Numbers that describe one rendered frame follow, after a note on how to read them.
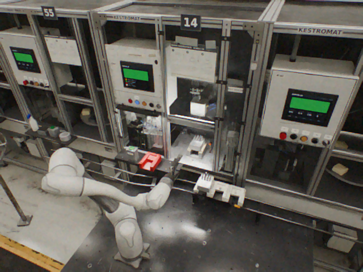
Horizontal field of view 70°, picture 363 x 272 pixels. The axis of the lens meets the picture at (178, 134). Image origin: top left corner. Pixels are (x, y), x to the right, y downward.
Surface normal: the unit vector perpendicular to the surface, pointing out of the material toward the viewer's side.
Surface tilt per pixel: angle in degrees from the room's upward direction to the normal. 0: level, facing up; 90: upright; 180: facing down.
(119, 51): 90
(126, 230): 6
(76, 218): 0
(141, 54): 90
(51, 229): 0
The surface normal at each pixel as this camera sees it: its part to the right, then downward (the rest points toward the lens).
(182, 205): -0.02, -0.81
